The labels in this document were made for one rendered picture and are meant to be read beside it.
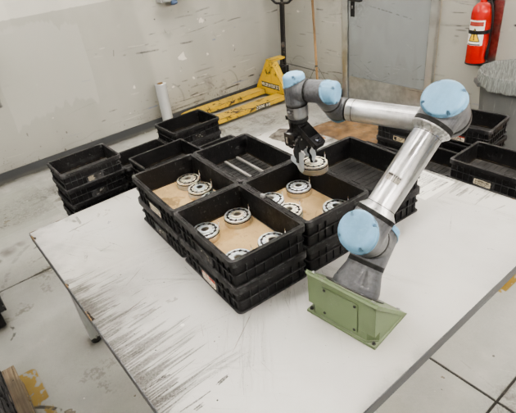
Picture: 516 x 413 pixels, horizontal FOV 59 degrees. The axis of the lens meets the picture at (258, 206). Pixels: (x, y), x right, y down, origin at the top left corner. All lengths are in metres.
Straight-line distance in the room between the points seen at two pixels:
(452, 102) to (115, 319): 1.23
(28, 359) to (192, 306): 1.33
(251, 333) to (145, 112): 3.87
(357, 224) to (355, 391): 0.44
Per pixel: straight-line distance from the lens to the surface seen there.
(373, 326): 1.37
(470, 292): 1.65
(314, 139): 1.57
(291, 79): 1.53
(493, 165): 2.90
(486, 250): 1.84
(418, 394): 2.22
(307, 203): 1.80
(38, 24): 4.61
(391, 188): 1.29
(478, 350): 2.44
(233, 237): 1.65
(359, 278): 1.39
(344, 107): 1.58
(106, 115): 4.90
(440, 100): 1.33
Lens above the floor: 1.78
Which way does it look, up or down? 32 degrees down
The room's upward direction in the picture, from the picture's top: 7 degrees counter-clockwise
